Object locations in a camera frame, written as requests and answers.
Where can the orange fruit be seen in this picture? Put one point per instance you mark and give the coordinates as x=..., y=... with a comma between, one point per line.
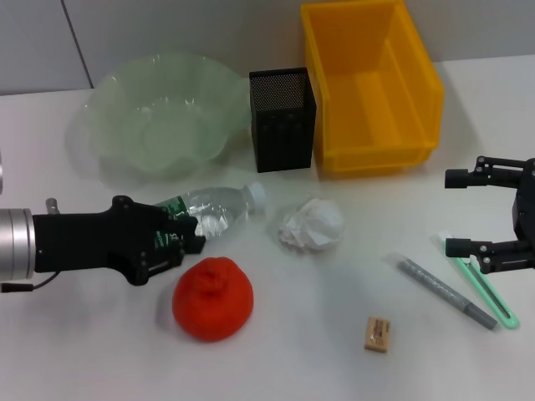
x=213, y=305

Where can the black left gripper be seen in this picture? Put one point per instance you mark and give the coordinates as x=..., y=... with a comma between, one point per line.
x=83, y=242

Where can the grey marker pen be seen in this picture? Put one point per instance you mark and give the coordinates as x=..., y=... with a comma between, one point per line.
x=434, y=288

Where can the mint green utility knife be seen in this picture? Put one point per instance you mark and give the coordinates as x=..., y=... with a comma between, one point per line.
x=501, y=311

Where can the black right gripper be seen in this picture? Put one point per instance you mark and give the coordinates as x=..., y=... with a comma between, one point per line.
x=526, y=213

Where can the black mesh pen holder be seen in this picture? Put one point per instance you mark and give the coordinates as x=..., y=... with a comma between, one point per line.
x=284, y=138

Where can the beige eraser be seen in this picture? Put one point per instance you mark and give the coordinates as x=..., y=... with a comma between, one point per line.
x=377, y=335

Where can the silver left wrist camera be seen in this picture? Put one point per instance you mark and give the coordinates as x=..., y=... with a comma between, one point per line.
x=1, y=177

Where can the clear green-label water bottle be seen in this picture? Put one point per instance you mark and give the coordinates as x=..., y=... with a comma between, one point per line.
x=225, y=204

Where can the yellow plastic bin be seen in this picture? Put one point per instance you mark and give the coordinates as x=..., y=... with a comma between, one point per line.
x=376, y=125

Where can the pale green glass fruit plate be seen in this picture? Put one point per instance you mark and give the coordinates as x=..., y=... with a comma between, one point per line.
x=159, y=117

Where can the white paper ball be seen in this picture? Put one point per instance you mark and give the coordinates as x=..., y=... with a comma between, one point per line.
x=311, y=227

